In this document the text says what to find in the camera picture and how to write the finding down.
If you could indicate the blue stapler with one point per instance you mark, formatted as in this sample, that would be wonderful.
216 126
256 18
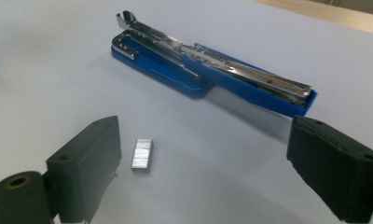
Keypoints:
175 74

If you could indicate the white table cover sheet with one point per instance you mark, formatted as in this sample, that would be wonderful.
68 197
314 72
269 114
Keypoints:
51 77

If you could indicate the silver staples strip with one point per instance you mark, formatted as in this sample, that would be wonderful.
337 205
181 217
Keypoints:
142 155

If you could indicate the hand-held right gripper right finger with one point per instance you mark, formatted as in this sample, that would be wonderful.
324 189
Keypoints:
334 171

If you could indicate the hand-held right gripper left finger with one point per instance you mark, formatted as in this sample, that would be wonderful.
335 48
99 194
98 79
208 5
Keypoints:
85 168

